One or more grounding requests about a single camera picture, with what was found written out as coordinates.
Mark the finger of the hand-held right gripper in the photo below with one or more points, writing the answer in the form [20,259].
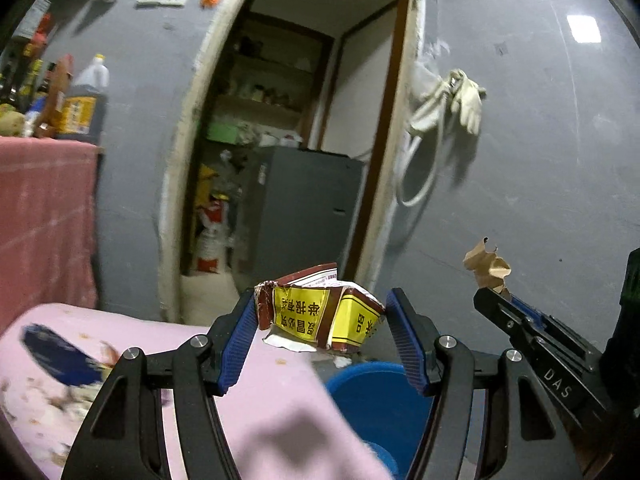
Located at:
[502,317]
[531,311]

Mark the door frame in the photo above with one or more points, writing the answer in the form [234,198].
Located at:
[172,185]

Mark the pink cloth cover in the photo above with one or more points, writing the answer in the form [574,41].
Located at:
[280,410]

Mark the dark blue scrap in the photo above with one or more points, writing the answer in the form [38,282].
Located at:
[57,355]

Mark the brown paper scrap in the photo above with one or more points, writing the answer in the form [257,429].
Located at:
[487,265]

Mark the red snack packet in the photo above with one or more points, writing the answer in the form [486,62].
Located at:
[39,35]

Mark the clear plastic bag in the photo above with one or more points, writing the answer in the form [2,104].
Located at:
[425,72]

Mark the white bottle with blue cap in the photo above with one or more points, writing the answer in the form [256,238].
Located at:
[35,115]

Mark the green box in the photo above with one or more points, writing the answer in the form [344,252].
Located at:
[224,132]

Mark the blue plastic bucket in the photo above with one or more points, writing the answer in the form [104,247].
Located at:
[370,410]

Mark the yellow bag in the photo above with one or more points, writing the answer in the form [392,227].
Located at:
[206,185]

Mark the yellowish ginger root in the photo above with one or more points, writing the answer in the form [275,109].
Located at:
[11,120]

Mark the white rubber gloves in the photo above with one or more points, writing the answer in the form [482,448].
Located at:
[469,105]

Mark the large soy sauce jug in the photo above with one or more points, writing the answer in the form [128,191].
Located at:
[82,105]

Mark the red checked cloth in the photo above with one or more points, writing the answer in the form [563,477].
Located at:
[45,220]

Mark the wooden shelf unit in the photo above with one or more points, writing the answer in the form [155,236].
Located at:
[270,105]

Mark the dark glass bottle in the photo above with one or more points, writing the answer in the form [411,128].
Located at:
[15,85]

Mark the pile of pale peel scraps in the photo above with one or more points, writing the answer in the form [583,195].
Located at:
[35,405]

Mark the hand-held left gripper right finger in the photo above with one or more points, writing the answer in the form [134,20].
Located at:
[405,345]

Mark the red and white sack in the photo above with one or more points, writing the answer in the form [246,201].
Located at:
[210,245]

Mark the yellow and red torn wrapper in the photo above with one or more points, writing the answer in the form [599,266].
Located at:
[310,310]

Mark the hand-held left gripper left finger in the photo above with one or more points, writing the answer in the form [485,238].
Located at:
[237,350]

